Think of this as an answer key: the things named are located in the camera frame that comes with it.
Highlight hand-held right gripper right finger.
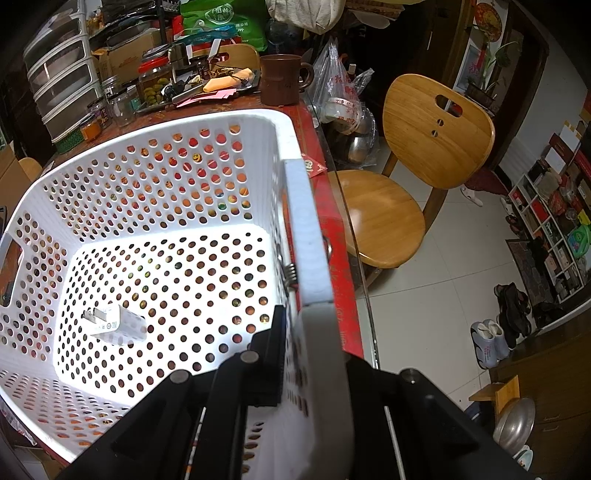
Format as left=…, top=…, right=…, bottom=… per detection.
left=346, top=357, right=536, bottom=480

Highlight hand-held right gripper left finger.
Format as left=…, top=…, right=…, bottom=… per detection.
left=55, top=305, right=287, bottom=480

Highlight white perforated plastic basket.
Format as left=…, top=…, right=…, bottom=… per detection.
left=0, top=108, right=356, bottom=480

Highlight small white folding-prong charger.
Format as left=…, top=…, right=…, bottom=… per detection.
left=82, top=305, right=148, bottom=346

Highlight metal clip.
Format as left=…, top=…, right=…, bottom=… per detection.
left=279, top=235, right=333, bottom=294

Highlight pair of grey slippers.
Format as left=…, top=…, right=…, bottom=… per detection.
left=471, top=320, right=511, bottom=370

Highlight metal pan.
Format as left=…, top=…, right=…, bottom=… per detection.
left=493, top=397, right=536, bottom=455

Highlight black sandals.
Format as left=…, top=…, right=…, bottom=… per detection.
left=494, top=282, right=532, bottom=349

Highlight dark wooden cabinet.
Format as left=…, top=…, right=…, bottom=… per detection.
left=489, top=318, right=591, bottom=480

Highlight red envelope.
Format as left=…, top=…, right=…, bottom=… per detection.
left=302, top=154, right=328, bottom=178

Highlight dark patterned rug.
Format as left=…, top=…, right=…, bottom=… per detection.
left=505, top=237, right=555, bottom=305

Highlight metal bowl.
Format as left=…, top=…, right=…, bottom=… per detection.
left=346, top=134, right=382, bottom=164

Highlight red floor mat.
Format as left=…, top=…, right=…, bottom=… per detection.
left=466, top=167, right=509, bottom=197

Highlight white bowl with red print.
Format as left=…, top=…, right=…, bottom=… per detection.
left=323, top=97, right=365, bottom=134

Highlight white cube shelf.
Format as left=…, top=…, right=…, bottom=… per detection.
left=508, top=120, right=591, bottom=303

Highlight wooden chair with slotted back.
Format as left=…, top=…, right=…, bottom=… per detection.
left=337, top=74, right=496, bottom=282

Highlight pink paper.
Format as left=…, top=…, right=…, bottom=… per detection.
left=175, top=88, right=238, bottom=108

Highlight brown ceramic mug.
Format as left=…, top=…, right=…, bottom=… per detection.
left=260, top=54, right=315, bottom=107

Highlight metal tray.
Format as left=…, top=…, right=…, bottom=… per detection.
left=136, top=69, right=262, bottom=114

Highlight orange yellow block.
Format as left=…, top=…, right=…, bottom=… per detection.
left=203, top=68, right=256, bottom=93

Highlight clear plastic bag red print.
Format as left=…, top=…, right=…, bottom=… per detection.
left=305, top=39, right=375, bottom=134

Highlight empty glass jar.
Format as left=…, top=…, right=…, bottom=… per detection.
left=109, top=88, right=139, bottom=127

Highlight orange spice jar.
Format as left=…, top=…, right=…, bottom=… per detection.
left=78, top=115, right=100, bottom=141

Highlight green plastic mesh tray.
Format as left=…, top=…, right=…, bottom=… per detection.
left=53, top=134, right=84, bottom=155

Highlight jar with purple label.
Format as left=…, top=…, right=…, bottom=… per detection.
left=88, top=99, right=112, bottom=130

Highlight round wooden chair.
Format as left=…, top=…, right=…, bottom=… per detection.
left=18, top=158, right=43, bottom=183

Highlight metal cylinder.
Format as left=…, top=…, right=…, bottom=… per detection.
left=167, top=44, right=192, bottom=70

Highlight potted plant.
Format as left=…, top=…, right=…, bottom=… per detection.
left=466, top=41, right=518, bottom=109

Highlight brown cardboard box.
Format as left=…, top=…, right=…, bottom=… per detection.
left=92, top=32, right=160, bottom=84

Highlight green printed bag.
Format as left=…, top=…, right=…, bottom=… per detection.
left=179, top=0, right=269, bottom=51

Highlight beige cloth bag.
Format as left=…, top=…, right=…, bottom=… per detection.
left=268, top=0, right=347, bottom=35

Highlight clear plastic drawer unit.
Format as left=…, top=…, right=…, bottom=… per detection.
left=23, top=0, right=105, bottom=144

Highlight red wall ornament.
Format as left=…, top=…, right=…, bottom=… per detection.
left=475, top=0, right=509, bottom=38

